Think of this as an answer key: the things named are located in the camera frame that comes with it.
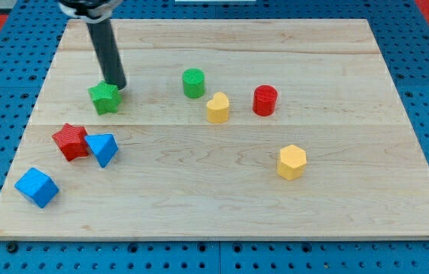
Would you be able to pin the light wooden board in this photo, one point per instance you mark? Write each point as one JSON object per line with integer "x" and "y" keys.
{"x": 178, "y": 177}

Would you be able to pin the yellow hexagon block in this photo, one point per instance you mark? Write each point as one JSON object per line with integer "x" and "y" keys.
{"x": 291, "y": 162}

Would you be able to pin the red star block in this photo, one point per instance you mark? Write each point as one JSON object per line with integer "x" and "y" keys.
{"x": 71, "y": 141}

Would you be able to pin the green cylinder block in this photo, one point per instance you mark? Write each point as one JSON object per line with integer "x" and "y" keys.
{"x": 193, "y": 83}

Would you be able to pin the yellow heart block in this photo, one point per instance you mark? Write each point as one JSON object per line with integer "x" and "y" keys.
{"x": 218, "y": 108}

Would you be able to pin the blue cube block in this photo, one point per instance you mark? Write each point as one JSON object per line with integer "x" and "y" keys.
{"x": 37, "y": 187}

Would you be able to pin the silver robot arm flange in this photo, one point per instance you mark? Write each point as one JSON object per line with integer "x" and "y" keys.
{"x": 90, "y": 11}

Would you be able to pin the green star block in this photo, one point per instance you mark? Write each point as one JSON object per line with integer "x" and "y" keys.
{"x": 105, "y": 97}

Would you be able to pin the blue triangle block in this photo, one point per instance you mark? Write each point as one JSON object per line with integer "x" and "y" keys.
{"x": 103, "y": 146}

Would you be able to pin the red cylinder block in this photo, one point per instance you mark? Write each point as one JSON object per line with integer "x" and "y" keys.
{"x": 264, "y": 100}

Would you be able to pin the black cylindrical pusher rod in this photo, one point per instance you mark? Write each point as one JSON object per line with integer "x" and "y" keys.
{"x": 107, "y": 53}

